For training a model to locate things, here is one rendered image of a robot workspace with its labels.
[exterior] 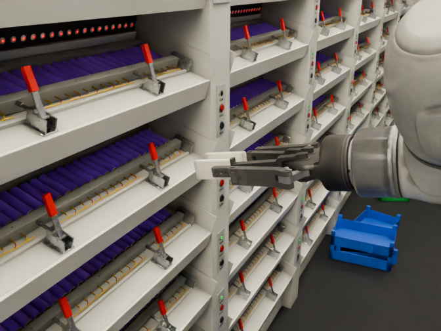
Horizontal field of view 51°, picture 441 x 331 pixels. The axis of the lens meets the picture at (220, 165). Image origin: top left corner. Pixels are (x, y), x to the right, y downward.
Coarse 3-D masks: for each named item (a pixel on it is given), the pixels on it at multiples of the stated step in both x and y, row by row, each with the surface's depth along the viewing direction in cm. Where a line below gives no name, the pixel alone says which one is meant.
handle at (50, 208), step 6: (42, 198) 69; (48, 198) 69; (48, 204) 69; (48, 210) 69; (54, 210) 70; (54, 216) 70; (54, 222) 70; (54, 228) 70; (60, 228) 70; (54, 234) 71; (60, 234) 70
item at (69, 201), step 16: (176, 144) 105; (144, 160) 95; (112, 176) 87; (128, 176) 92; (80, 192) 80; (96, 192) 84; (112, 192) 85; (64, 208) 77; (16, 224) 70; (32, 224) 71; (0, 240) 67; (0, 256) 65
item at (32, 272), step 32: (160, 128) 111; (160, 160) 101; (192, 160) 105; (128, 192) 88; (160, 192) 91; (96, 224) 78; (128, 224) 84; (32, 256) 68; (64, 256) 70; (0, 288) 62; (32, 288) 66; (0, 320) 62
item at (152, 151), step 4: (148, 144) 90; (152, 144) 91; (148, 148) 91; (152, 148) 91; (152, 152) 91; (152, 156) 91; (156, 156) 91; (152, 160) 91; (156, 160) 92; (156, 164) 92; (156, 168) 92; (160, 172) 92; (160, 176) 92
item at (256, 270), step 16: (288, 224) 185; (272, 240) 169; (288, 240) 183; (256, 256) 167; (272, 256) 171; (240, 272) 148; (256, 272) 162; (240, 288) 149; (256, 288) 155; (240, 304) 147
